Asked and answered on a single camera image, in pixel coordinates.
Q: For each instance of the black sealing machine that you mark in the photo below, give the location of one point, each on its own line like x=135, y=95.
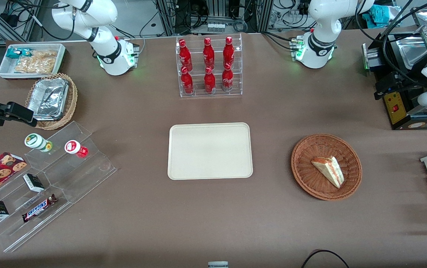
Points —
x=385, y=91

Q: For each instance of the teal snack packet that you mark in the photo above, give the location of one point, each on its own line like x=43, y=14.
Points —
x=16, y=52

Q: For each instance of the clear acrylic bottle rack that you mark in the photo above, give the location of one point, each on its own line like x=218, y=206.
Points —
x=198, y=92

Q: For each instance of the clear bag of crackers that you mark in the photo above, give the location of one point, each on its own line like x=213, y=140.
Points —
x=37, y=62

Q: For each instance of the white rectangular snack bin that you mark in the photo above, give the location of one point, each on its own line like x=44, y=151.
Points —
x=6, y=70

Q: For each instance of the green label yogurt bottle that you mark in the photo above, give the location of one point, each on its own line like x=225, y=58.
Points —
x=37, y=142

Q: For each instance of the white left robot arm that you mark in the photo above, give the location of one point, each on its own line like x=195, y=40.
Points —
x=323, y=26

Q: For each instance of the snickers chocolate bar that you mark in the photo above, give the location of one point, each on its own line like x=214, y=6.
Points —
x=38, y=209

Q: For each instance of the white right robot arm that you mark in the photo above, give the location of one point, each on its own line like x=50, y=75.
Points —
x=103, y=18

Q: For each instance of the aluminium foil container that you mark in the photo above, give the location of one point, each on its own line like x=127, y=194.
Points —
x=48, y=98

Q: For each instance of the red cola bottle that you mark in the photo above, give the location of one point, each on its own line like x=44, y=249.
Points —
x=208, y=54
x=228, y=53
x=187, y=82
x=209, y=81
x=227, y=79
x=185, y=56

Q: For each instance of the teal cloth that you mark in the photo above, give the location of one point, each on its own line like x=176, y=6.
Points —
x=381, y=15

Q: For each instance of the small grey device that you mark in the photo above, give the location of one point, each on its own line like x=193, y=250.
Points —
x=218, y=264

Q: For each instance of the red label yogurt bottle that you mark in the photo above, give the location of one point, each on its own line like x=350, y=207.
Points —
x=75, y=147

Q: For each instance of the triangle sandwich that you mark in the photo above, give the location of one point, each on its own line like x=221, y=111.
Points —
x=329, y=169

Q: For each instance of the beige rectangular tray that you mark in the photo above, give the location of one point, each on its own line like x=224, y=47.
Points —
x=209, y=150

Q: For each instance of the clear acrylic stepped shelf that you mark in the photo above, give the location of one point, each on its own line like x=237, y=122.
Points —
x=68, y=182

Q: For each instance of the light wicker basket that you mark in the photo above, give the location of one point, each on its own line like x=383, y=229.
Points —
x=71, y=102

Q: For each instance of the round brown wicker basket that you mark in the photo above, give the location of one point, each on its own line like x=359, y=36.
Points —
x=310, y=175

